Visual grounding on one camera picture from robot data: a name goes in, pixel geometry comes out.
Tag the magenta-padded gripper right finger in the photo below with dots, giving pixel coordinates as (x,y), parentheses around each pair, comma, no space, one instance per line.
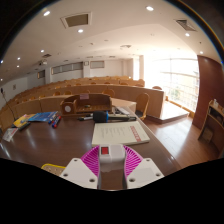
(145,172)

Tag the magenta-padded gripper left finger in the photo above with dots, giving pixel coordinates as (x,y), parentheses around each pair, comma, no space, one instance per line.
(80,173)

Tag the white charger block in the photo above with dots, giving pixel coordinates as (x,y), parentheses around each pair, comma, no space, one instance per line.
(113,154)

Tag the white book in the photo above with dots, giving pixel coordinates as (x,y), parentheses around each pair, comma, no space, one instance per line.
(118,133)

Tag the red marker pen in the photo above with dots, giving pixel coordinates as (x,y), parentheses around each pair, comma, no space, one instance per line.
(57,122)

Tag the black and white marker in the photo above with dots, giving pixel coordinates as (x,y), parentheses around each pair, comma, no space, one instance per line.
(86,117)

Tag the blue marker pen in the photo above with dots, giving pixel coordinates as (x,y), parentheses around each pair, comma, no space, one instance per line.
(55,121)
(51,119)

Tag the black handheld microphone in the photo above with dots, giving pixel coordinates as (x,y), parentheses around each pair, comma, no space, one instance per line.
(100,116)

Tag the blue booklet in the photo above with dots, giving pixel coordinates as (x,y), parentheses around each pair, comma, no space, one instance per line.
(41,116)

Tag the wooden chair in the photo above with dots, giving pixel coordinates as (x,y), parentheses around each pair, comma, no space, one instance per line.
(142,103)

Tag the wooden desk organizer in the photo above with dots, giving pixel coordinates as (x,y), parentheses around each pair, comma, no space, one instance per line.
(90,101)

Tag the black remote control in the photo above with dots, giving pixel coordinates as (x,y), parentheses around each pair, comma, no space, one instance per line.
(24,126)

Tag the white leaflet with red print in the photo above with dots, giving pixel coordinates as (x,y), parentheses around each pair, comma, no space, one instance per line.
(10,134)

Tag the wooden shelf unit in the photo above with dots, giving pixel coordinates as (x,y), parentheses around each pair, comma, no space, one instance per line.
(213,128)

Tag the rows of wooden seats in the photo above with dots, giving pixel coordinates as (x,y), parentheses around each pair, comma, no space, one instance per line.
(66,87)

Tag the large glass window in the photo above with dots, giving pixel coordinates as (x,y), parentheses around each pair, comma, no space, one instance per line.
(176,83)

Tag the black gooseneck microphone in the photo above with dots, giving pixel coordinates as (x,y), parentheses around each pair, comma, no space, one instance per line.
(2,90)

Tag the ceiling projector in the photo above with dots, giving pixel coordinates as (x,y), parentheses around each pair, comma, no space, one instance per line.
(42,62)

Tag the square ceiling vent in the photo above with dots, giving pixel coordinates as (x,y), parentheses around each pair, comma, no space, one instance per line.
(76,20)

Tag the slatted ceiling vent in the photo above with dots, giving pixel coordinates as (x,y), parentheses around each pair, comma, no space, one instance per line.
(185,24)

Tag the recessed ceiling lights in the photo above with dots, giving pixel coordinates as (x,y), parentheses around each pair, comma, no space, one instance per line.
(149,8)

